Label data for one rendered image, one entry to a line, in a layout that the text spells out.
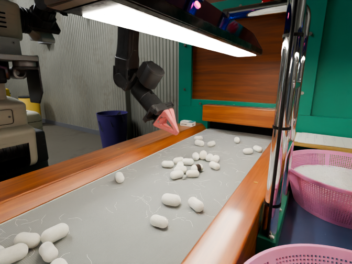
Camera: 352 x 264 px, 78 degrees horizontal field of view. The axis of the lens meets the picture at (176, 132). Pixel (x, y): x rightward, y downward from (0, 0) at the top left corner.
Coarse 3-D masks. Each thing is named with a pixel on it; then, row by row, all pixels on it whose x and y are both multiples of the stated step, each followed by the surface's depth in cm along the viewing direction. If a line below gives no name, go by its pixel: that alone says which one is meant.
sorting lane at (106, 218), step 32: (160, 160) 63; (224, 160) 63; (256, 160) 63; (96, 192) 45; (128, 192) 45; (160, 192) 45; (192, 192) 45; (224, 192) 45; (0, 224) 35; (32, 224) 35; (96, 224) 35; (128, 224) 35; (192, 224) 35; (32, 256) 29; (64, 256) 29; (96, 256) 29; (128, 256) 29; (160, 256) 29
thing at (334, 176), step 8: (296, 168) 59; (304, 168) 60; (312, 168) 59; (320, 168) 59; (328, 168) 59; (336, 168) 59; (344, 168) 60; (312, 176) 54; (320, 176) 54; (328, 176) 53; (336, 176) 55; (344, 176) 54; (328, 184) 50; (336, 184) 49; (344, 184) 50
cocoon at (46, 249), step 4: (44, 244) 29; (48, 244) 29; (52, 244) 29; (40, 248) 29; (44, 248) 28; (48, 248) 28; (52, 248) 28; (56, 248) 29; (40, 252) 28; (44, 252) 28; (48, 252) 28; (52, 252) 28; (56, 252) 28; (44, 256) 28; (48, 256) 27; (52, 256) 28; (56, 256) 28; (44, 260) 28; (48, 260) 28; (52, 260) 28
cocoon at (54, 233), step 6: (48, 228) 31; (54, 228) 31; (60, 228) 32; (66, 228) 32; (42, 234) 31; (48, 234) 31; (54, 234) 31; (60, 234) 31; (66, 234) 32; (42, 240) 30; (48, 240) 30; (54, 240) 31
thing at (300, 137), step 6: (300, 138) 71; (306, 138) 71; (312, 138) 71; (318, 138) 71; (324, 138) 71; (330, 138) 71; (336, 138) 71; (342, 138) 71; (348, 138) 71; (318, 144) 65; (324, 144) 65; (330, 144) 65; (336, 144) 65; (342, 144) 65; (348, 144) 65
